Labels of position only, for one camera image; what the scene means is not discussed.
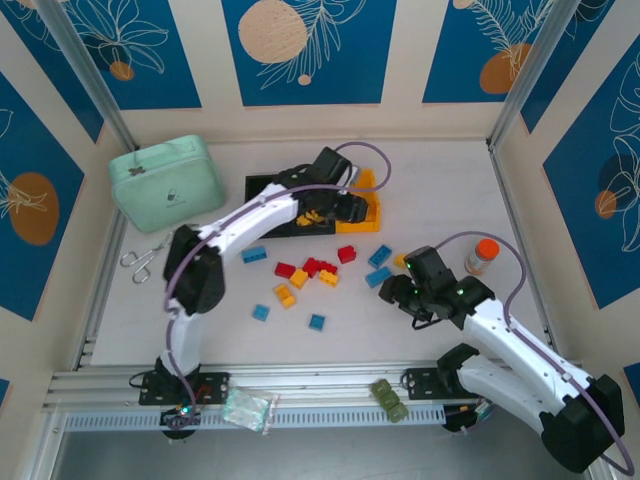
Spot yellow plastic bin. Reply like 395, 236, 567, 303
334, 168, 384, 235

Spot orange lid jar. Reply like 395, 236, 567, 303
464, 238, 501, 276

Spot mint green zip case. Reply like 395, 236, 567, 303
108, 133, 225, 235

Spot clear plastic bag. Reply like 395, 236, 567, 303
222, 389, 281, 435

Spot metal scissor tongs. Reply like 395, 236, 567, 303
119, 232, 176, 284

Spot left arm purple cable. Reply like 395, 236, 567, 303
164, 141, 392, 431

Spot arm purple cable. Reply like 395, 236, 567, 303
164, 141, 392, 431
434, 231, 634, 476

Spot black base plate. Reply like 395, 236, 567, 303
401, 366, 484, 401
137, 371, 233, 407

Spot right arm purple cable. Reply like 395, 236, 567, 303
434, 231, 634, 476

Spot aluminium side rail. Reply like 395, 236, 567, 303
487, 139, 564, 361
72, 199, 131, 374

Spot aluminium table rail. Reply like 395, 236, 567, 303
42, 358, 599, 414

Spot slotted grey cable duct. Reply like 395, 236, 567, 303
63, 404, 447, 432

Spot aluminium frame post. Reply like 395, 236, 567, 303
487, 0, 584, 151
37, 0, 139, 151

